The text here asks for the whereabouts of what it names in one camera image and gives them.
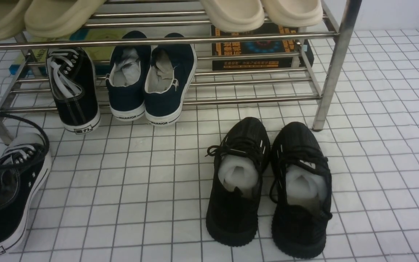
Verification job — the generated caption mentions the navy slip-on shoe right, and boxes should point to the navy slip-on shoe right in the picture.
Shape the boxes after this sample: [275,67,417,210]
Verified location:
[144,44,197,126]

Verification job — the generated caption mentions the steel shoe rack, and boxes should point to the steel shoe rack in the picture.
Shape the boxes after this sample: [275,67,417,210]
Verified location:
[0,0,362,144]

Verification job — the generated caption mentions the cream slipper far right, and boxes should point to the cream slipper far right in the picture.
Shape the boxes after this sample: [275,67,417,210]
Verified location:
[262,0,324,28]

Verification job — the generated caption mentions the black orange printed box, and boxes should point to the black orange printed box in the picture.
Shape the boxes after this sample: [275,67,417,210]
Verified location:
[211,22,298,71]

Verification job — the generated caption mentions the navy slip-on shoe left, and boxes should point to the navy slip-on shoe left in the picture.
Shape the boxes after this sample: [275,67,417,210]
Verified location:
[106,44,152,122]

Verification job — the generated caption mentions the cream slipper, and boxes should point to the cream slipper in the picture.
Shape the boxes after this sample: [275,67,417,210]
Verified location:
[262,0,324,28]
[200,0,265,32]

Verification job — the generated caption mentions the black knit sneaker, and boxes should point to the black knit sneaker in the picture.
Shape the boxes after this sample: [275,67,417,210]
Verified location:
[270,122,332,259]
[206,117,271,247]

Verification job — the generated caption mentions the navy slip-on shoe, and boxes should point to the navy slip-on shoe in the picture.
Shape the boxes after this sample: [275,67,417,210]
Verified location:
[106,44,152,122]
[144,44,197,126]

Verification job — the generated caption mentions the black knit sneaker right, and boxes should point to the black knit sneaker right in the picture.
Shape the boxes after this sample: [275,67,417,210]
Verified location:
[270,122,332,259]

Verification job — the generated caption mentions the black cable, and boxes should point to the black cable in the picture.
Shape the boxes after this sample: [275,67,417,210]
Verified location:
[0,112,50,171]

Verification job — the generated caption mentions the yellow green flat box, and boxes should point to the yellow green flat box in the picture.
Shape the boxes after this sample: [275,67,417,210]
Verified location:
[9,28,130,76]

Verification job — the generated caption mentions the black canvas sneaker white laces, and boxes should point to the black canvas sneaker white laces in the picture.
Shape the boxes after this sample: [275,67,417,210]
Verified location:
[0,132,52,255]

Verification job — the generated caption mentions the black canvas sneaker white sole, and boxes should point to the black canvas sneaker white sole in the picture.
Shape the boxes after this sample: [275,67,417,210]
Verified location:
[45,47,100,135]

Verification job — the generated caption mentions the black knit sneaker left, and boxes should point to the black knit sneaker left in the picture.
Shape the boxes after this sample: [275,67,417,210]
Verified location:
[206,117,271,247]

